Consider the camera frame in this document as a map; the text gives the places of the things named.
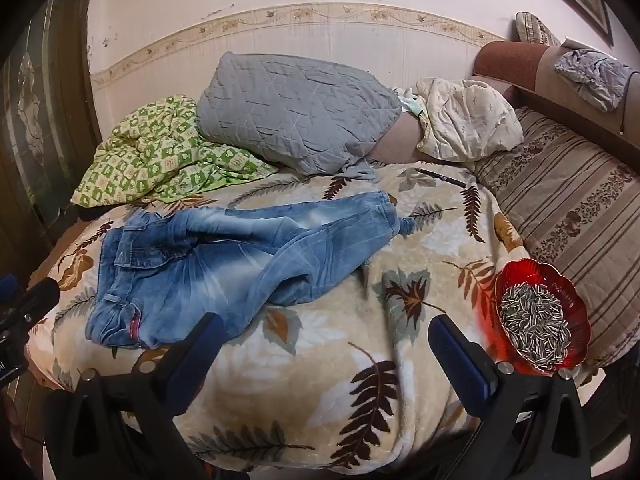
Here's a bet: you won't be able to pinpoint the black pen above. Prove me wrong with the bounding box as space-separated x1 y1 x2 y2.
417 167 468 188

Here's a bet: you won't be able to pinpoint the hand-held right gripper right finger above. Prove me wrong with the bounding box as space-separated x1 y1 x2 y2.
427 315 593 480

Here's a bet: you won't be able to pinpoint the grey crumpled cloth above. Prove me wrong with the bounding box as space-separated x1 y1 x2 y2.
554 49 633 112

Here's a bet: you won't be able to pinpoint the cream crumpled quilt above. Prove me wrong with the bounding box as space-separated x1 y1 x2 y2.
415 77 524 163

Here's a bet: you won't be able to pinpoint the cream leaf print blanket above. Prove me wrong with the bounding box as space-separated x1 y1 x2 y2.
25 160 526 473

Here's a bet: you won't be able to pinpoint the green checkered blanket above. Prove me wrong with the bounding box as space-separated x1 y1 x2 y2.
70 95 278 208

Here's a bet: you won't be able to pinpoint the blue denim pants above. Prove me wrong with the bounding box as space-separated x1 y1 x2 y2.
85 191 416 350

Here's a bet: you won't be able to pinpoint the striped cushion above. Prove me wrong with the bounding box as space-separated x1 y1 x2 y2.
515 11 563 47

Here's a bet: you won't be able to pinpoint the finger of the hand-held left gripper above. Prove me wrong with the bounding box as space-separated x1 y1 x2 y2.
0 274 61 333

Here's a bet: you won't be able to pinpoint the pale green cloth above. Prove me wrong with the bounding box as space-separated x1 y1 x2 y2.
395 87 426 121

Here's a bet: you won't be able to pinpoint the sunflower seeds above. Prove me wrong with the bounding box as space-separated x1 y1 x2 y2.
500 282 572 372

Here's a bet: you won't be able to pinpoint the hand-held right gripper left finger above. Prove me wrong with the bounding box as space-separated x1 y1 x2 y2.
42 312 231 480

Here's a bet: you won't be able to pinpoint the striped beige pillow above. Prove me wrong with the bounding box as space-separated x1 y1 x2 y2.
472 105 640 368

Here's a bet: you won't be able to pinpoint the black cable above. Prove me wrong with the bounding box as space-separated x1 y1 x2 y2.
617 67 640 136

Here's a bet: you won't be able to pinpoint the light grey sheet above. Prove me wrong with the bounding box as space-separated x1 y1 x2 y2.
196 51 405 182

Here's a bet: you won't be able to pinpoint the framed wall picture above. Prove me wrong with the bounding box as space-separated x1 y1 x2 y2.
520 0 615 46

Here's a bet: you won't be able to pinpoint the red patterned cloth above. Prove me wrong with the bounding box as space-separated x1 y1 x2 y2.
494 258 592 376

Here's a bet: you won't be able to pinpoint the brown sofa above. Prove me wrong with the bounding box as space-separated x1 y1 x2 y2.
372 40 640 171

